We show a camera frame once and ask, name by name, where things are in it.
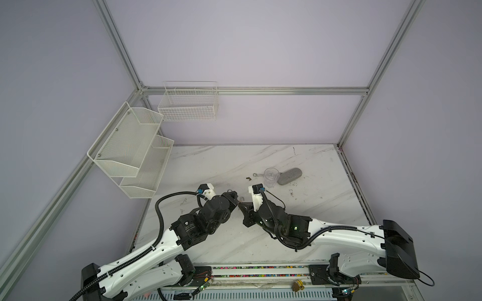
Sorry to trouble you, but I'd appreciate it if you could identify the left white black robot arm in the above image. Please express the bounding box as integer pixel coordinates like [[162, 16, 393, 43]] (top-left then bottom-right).
[[72, 188, 238, 300]]

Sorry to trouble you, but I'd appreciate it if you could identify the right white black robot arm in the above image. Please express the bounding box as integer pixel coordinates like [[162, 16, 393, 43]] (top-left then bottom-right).
[[239, 202, 420, 280]]

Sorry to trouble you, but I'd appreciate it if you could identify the clear plastic cup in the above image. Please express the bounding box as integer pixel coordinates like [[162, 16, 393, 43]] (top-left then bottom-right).
[[263, 168, 280, 188]]

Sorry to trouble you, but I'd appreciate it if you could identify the white two-tier mesh shelf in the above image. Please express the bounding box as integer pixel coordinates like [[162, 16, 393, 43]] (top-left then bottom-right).
[[87, 102, 174, 199]]

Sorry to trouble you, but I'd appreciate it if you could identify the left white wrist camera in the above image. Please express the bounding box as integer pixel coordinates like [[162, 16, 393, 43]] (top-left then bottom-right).
[[197, 183, 216, 200]]

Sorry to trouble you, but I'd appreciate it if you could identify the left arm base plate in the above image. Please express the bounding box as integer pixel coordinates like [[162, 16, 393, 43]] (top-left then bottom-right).
[[176, 266, 212, 287]]

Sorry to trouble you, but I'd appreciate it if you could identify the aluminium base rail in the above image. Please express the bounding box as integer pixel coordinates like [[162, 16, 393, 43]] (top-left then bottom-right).
[[98, 260, 424, 301]]

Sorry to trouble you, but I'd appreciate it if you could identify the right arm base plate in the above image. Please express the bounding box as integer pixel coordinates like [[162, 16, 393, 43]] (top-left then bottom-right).
[[308, 265, 361, 287]]

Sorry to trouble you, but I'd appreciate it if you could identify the white wire basket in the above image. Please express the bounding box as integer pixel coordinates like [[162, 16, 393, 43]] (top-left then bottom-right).
[[158, 81, 218, 122]]

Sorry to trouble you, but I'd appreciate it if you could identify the black corrugated cable left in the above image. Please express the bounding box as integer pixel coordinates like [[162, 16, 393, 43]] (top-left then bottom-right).
[[69, 191, 200, 301]]

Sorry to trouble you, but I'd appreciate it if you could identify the aluminium frame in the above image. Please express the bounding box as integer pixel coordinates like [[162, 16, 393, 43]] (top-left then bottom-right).
[[0, 0, 426, 287]]

